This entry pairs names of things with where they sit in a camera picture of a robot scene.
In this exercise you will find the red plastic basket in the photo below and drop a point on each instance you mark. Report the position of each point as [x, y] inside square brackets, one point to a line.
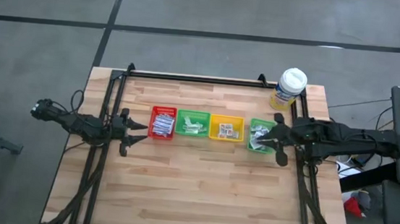
[152, 122]

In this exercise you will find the white paper sheet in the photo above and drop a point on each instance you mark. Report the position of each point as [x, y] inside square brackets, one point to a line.
[347, 170]

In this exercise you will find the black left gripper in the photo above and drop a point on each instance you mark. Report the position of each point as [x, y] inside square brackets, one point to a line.
[120, 130]

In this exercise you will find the white alcohol prep pad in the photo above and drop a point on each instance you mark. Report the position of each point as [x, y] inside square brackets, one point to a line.
[254, 128]
[263, 130]
[253, 144]

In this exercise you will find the yellow disinfecting wipes canister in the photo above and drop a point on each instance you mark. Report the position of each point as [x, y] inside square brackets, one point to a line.
[293, 80]

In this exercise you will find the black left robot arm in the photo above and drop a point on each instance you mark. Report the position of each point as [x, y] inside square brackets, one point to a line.
[72, 120]

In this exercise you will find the green white sachet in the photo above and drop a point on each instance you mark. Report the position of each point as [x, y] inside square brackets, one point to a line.
[195, 126]
[187, 120]
[202, 129]
[187, 129]

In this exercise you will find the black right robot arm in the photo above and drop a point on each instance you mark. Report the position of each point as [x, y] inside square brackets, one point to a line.
[350, 139]

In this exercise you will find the yellow plastic basket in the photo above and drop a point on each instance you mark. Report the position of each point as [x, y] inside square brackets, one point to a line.
[227, 119]

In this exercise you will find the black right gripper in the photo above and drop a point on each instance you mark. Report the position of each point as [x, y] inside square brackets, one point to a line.
[281, 137]

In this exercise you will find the small white printed packet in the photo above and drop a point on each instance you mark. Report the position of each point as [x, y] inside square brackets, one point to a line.
[222, 134]
[223, 126]
[236, 134]
[230, 126]
[229, 132]

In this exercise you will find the red cloth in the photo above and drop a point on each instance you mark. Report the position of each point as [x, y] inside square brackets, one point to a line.
[353, 207]

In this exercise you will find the black aluminium table frame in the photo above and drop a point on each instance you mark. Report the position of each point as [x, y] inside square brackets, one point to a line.
[203, 79]

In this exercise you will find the blue striped bandage wrapper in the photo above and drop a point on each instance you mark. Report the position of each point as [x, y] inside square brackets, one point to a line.
[159, 120]
[163, 133]
[157, 129]
[168, 125]
[167, 117]

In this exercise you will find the green plastic basket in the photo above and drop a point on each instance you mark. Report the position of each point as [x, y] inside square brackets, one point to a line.
[193, 115]
[255, 147]

